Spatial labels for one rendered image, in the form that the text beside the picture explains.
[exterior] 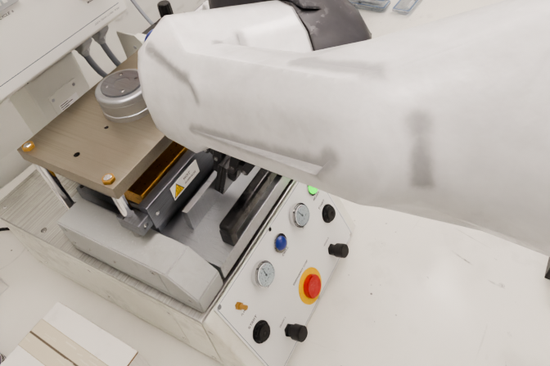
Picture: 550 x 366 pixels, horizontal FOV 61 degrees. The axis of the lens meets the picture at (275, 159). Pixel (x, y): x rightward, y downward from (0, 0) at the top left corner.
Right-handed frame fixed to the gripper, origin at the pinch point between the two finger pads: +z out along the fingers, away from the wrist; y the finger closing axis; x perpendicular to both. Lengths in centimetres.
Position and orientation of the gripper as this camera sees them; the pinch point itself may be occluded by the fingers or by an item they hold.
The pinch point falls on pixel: (226, 173)
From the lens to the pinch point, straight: 67.1
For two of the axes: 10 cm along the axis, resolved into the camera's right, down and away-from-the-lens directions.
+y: 8.6, 4.9, -1.5
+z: -1.8, 5.6, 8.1
